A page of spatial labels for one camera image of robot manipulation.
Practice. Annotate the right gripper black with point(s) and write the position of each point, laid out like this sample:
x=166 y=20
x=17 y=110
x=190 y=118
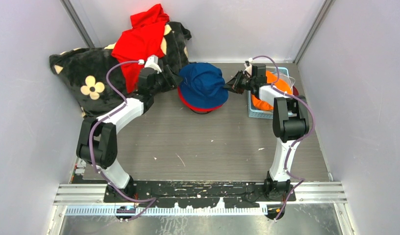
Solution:
x=235 y=83

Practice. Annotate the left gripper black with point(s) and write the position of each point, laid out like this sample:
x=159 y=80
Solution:
x=172 y=82

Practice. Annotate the blue bucket hat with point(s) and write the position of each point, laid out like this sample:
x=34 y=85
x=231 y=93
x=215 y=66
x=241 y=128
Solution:
x=202 y=87

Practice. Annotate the light blue plastic basket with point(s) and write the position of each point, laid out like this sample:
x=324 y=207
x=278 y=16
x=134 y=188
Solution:
x=255 y=113

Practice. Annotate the orange hat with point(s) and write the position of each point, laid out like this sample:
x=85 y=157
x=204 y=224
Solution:
x=280 y=84

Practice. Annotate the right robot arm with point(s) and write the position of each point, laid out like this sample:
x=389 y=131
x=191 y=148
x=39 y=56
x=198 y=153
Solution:
x=290 y=122

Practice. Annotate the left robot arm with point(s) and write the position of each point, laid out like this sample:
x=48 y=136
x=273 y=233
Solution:
x=97 y=143

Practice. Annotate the red cloth on blanket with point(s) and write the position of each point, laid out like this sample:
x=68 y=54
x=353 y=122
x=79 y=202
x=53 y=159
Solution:
x=145 y=38

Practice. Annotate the dark red hat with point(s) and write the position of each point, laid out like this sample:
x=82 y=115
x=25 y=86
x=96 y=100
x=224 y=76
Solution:
x=295 y=92

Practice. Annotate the black floral plush blanket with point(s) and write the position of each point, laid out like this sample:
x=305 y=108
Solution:
x=90 y=75

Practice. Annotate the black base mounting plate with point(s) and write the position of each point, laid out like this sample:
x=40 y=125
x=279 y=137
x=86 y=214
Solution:
x=206 y=194

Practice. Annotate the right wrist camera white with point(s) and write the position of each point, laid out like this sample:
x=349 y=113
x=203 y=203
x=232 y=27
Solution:
x=248 y=67

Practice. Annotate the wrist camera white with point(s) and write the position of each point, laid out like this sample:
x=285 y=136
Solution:
x=152 y=62
x=248 y=67

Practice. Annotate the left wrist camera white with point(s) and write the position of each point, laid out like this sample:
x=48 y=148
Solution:
x=152 y=62

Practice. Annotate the aluminium rail frame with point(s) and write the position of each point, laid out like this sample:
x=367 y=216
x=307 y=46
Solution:
x=88 y=199

